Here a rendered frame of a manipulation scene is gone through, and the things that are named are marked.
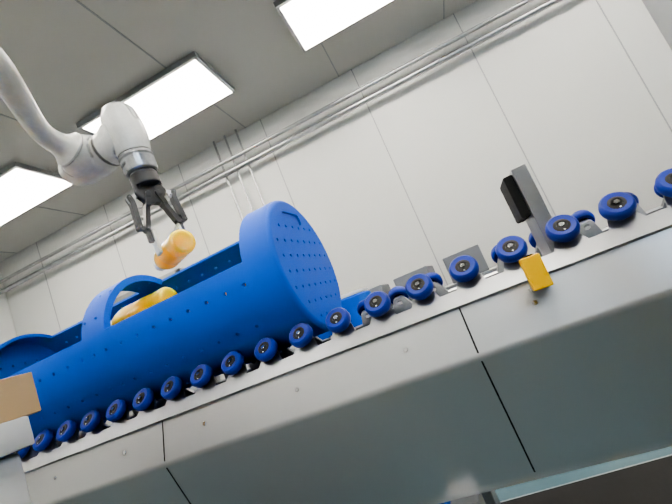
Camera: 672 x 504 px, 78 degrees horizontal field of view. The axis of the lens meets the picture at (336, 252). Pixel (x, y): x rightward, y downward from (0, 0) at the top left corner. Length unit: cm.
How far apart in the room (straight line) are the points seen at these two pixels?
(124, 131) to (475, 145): 360
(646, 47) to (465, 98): 159
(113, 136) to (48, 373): 61
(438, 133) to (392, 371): 388
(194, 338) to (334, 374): 28
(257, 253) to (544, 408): 51
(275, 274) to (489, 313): 35
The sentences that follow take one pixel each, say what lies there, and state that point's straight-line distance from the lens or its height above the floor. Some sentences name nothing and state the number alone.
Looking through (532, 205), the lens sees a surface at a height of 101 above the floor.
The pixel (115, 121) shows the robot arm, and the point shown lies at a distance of 129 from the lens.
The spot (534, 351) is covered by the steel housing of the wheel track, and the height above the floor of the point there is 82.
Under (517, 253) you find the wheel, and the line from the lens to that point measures 66.
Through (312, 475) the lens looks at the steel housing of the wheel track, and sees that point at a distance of 80.
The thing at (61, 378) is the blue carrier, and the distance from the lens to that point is 106.
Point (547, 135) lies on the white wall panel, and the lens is 450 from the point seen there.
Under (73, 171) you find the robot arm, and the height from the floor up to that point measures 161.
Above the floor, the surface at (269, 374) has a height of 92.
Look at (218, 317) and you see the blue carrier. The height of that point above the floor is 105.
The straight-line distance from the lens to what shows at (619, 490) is 174.
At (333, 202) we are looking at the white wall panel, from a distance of 441.
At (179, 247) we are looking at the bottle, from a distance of 112.
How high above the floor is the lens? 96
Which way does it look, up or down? 9 degrees up
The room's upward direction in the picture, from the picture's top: 22 degrees counter-clockwise
